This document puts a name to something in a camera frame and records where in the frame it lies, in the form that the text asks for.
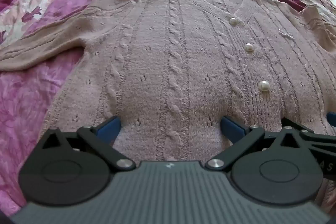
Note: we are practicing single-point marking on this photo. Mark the purple floral striped bed cover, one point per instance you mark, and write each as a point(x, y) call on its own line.
point(34, 98)

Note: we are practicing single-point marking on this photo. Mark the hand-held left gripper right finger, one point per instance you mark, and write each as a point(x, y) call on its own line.
point(231, 126)

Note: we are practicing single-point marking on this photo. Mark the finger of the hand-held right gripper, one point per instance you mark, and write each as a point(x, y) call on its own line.
point(331, 117)
point(319, 138)

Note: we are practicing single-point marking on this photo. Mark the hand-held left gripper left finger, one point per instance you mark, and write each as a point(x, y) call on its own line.
point(111, 126)

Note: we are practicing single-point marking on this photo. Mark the pink knitted cardigan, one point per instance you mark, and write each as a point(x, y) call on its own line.
point(168, 61)

